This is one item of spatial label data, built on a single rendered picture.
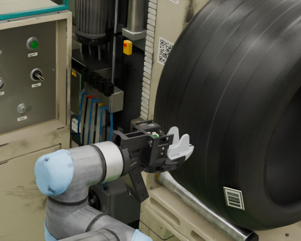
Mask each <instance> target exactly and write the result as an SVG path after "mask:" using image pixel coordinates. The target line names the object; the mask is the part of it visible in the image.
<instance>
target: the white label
mask: <svg viewBox="0 0 301 241"><path fill-rule="evenodd" d="M224 192H225V197H226V204H227V206H230V207H234V208H238V209H242V210H244V203H243V198H242V192H241V191H239V190H235V189H231V188H228V187H224Z"/></svg>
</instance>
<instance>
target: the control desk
mask: <svg viewBox="0 0 301 241"><path fill-rule="evenodd" d="M71 58H72V13H71V12H70V11H68V10H61V11H53V12H47V13H41V14H35V15H29V16H23V17H17V18H11V19H5V20H0V241H45V237H44V218H45V215H46V203H47V196H46V195H44V194H43V193H42V192H41V191H40V190H39V188H38V186H37V184H36V181H35V180H36V176H35V174H34V168H35V164H36V161H37V160H38V159H39V157H41V156H42V155H45V154H49V153H54V152H55V151H57V150H61V149H64V150H66V149H70V125H69V124H71Z"/></svg>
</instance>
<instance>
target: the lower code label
mask: <svg viewBox="0 0 301 241"><path fill-rule="evenodd" d="M173 45H174V44H173V43H171V42H170V41H168V40H166V39H164V38H162V37H159V48H158V59H157V62H158V63H160V64H162V65H164V64H165V62H166V59H167V57H168V55H169V53H170V51H171V49H172V47H173Z"/></svg>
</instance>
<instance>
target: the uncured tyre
mask: <svg viewBox="0 0 301 241"><path fill-rule="evenodd" d="M153 123H157V124H158V125H160V126H161V128H160V129H161V130H162V131H163V132H165V133H164V134H165V135H167V133H168V132H169V130H170V128H172V127H177V128H178V130H179V140H180V139H181V137H182V136H183V135H185V134H188V135H189V144H191V145H193V146H194V149H193V152H192V154H191V155H190V156H189V158H188V159H187V160H186V161H185V162H184V163H183V164H182V165H181V166H180V167H178V168H177V169H175V170H171V171H168V172H169V173H170V175H171V176H172V177H173V179H174V180H175V181H176V182H177V183H178V184H180V185H181V186H182V187H184V188H185V189H186V190H188V191H189V192H190V193H192V194H193V195H194V196H196V197H197V198H198V199H200V200H201V201H202V202H204V203H205V204H206V205H208V206H209V207H210V208H212V209H213V210H214V211H216V212H217V213H218V214H220V215H221V216H222V217H224V218H225V219H226V220H228V221H229V222H231V223H233V224H235V225H238V226H241V227H243V228H246V229H249V230H257V231H262V230H271V229H275V228H280V227H284V226H288V225H291V224H294V223H297V222H299V221H301V0H209V1H208V2H207V3H206V4H205V5H204V6H203V7H202V8H201V9H200V10H199V11H198V12H197V13H196V14H195V15H194V16H193V17H192V18H191V20H190V21H189V22H188V23H187V25H186V26H185V28H184V29H183V30H182V32H181V33H180V35H179V36H178V38H177V40H176V41H175V43H174V45H173V47H172V49H171V51H170V53H169V55H168V57H167V59H166V62H165V64H164V67H163V70H162V72H161V76H160V80H159V83H158V88H157V93H156V99H155V106H154V116H153ZM224 187H228V188H231V189H235V190H239V191H241V192H242V198H243V203H244V210H242V209H238V208H234V207H230V206H227V204H226V197H225V192H224Z"/></svg>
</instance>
